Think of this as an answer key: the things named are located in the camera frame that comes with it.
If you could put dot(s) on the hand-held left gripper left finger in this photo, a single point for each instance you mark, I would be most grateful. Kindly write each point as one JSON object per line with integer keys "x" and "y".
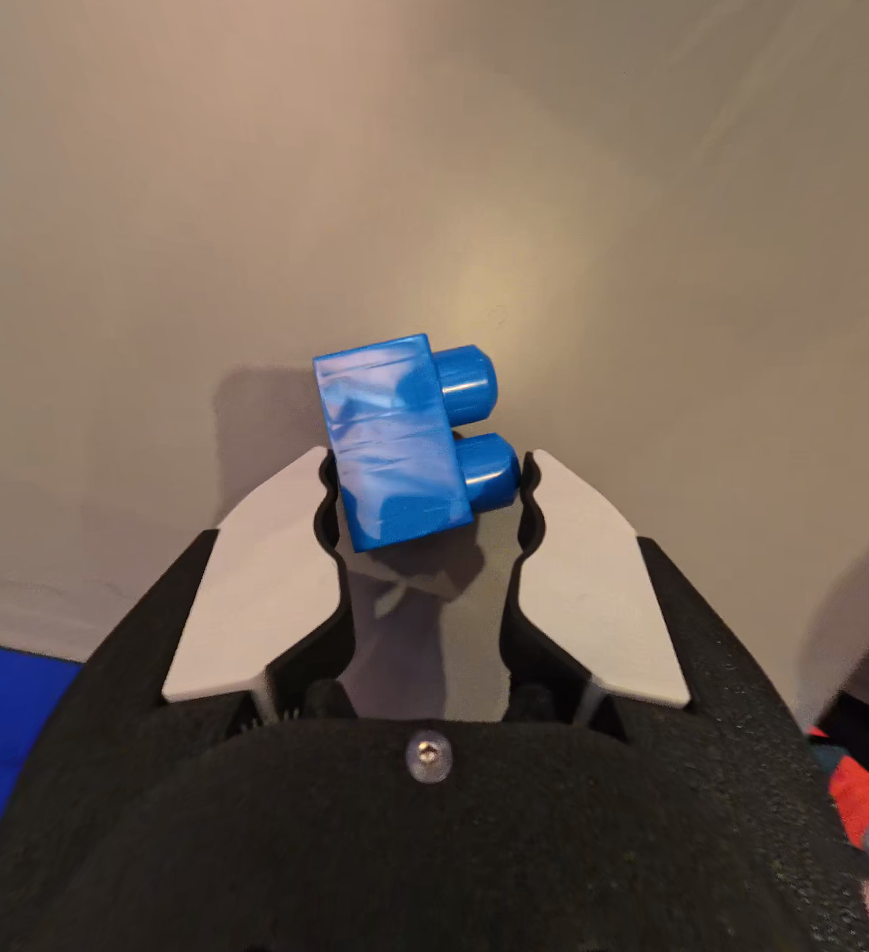
{"x": 263, "y": 595}

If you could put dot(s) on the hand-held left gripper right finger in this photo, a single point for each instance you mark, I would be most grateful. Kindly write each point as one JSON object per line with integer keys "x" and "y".
{"x": 598, "y": 602}

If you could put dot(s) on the blue two-stud block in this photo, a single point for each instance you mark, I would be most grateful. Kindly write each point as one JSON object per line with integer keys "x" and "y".
{"x": 397, "y": 446}

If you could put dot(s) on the plain blue object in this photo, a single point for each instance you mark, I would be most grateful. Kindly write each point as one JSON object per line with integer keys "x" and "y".
{"x": 3, "y": 744}

